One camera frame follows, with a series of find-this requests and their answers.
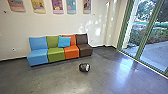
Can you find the grey plastic bag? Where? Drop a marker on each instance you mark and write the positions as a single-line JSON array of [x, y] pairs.
[[84, 67]]

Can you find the brown sofa seat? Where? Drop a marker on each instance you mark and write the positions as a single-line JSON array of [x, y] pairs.
[[85, 49]]

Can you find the orange sofa seat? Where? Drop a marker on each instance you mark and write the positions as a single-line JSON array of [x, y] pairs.
[[71, 51]]

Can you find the light blue cushion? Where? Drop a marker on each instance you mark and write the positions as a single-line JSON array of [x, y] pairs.
[[64, 42]]

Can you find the green sofa seat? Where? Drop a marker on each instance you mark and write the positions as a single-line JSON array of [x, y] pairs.
[[55, 54]]

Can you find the blue sofa seat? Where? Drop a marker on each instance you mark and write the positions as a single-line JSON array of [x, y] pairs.
[[37, 56]]

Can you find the green hedge outdoors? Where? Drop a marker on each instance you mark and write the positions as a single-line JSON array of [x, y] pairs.
[[156, 33]]

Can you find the pink wall poster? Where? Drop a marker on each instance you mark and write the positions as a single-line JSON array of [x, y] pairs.
[[87, 5]]

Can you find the light blue wall poster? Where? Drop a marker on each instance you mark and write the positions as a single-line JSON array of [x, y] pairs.
[[71, 6]]

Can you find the yellow wall poster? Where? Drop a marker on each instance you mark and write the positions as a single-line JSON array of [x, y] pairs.
[[38, 5]]

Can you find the salmon wall poster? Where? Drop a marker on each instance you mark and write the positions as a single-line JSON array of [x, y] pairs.
[[16, 5]]

